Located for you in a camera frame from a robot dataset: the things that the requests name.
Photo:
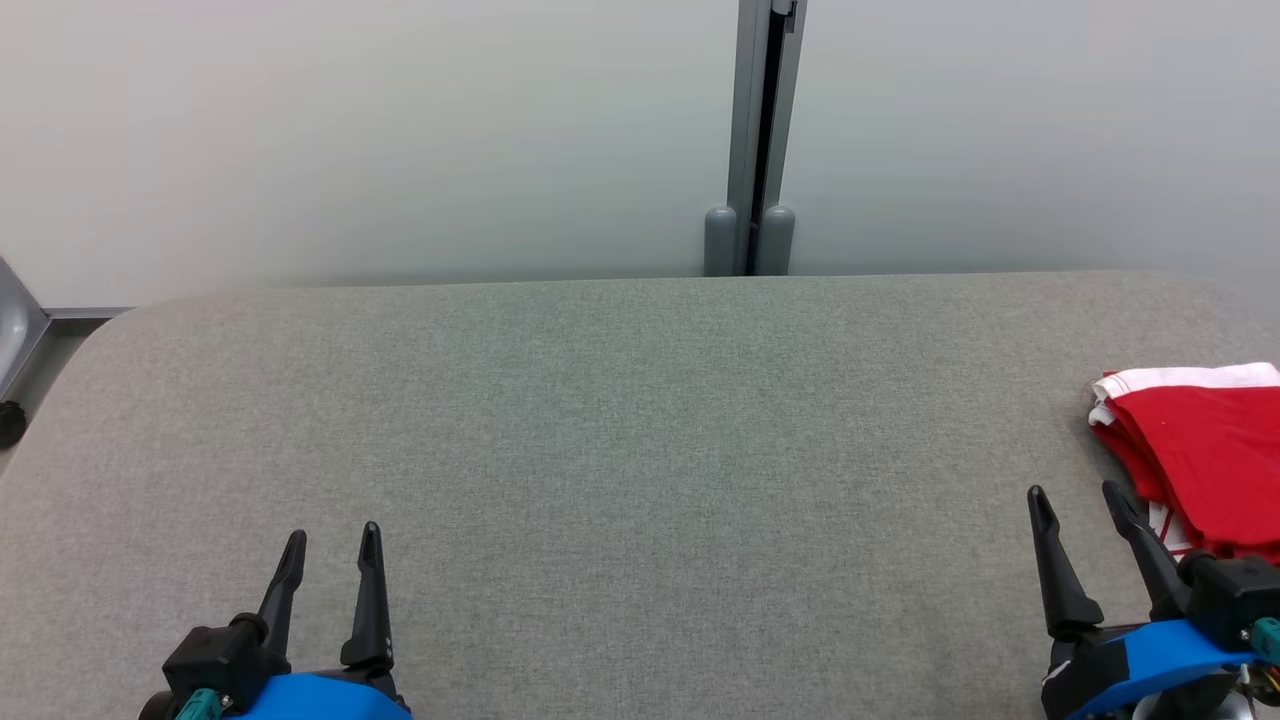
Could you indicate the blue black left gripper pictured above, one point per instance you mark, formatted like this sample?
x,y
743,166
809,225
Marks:
x,y
320,700

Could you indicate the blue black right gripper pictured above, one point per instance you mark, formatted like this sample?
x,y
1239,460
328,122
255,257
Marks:
x,y
1150,660

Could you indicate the red shorts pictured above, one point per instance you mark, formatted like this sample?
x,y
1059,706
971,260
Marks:
x,y
1220,450

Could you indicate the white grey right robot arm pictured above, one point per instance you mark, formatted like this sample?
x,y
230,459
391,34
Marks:
x,y
1190,702

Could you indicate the black round knob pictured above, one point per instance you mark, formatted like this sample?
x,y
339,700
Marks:
x,y
10,424

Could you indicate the grey baseboard strip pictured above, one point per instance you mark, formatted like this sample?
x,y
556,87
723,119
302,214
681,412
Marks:
x,y
90,313

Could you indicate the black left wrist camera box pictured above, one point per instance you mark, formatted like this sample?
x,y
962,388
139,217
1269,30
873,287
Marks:
x,y
225,655

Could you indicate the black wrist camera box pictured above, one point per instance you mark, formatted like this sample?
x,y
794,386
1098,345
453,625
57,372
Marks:
x,y
1235,600
225,655

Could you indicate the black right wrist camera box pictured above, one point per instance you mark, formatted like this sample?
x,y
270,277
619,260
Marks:
x,y
1235,600

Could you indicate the grey metal frame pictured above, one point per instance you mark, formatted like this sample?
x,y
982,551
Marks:
x,y
15,330

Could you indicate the grey cylinder post foot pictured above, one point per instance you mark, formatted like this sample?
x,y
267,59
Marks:
x,y
720,245
777,242

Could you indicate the grey metal partition post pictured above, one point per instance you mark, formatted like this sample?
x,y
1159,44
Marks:
x,y
765,100

